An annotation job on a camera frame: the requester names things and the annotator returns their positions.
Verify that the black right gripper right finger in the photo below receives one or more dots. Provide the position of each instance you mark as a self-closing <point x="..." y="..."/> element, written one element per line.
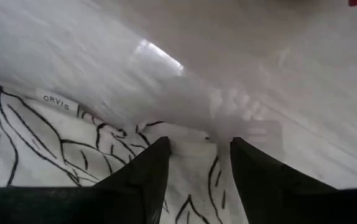
<point x="259" y="177"/>

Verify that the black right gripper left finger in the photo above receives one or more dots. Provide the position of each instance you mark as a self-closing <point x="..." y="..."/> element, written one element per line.
<point x="147" y="174"/>

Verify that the white patterned garment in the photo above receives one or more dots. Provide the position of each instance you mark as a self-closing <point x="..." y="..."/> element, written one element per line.
<point x="41" y="155"/>

